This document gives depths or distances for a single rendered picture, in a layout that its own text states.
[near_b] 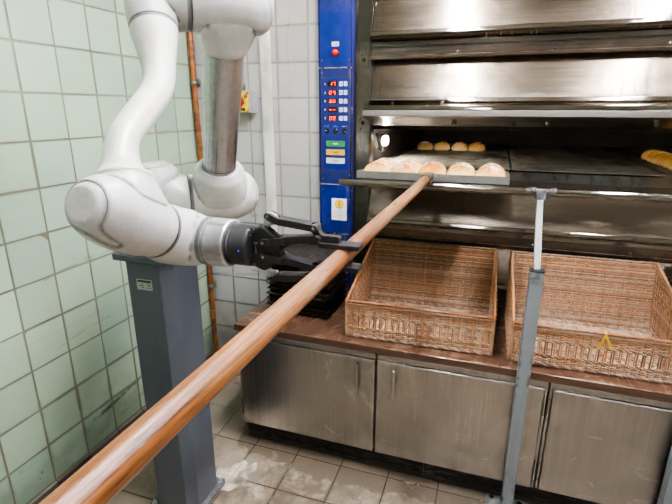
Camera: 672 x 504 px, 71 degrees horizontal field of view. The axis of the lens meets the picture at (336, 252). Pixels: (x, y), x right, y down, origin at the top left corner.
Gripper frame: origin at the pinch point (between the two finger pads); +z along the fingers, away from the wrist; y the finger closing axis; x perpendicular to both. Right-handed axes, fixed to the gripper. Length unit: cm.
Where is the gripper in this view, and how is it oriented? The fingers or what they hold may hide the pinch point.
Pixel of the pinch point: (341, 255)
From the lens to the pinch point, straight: 79.5
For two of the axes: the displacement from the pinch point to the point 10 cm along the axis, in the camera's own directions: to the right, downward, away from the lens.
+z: 9.5, 1.0, -3.1
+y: -0.1, 9.5, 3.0
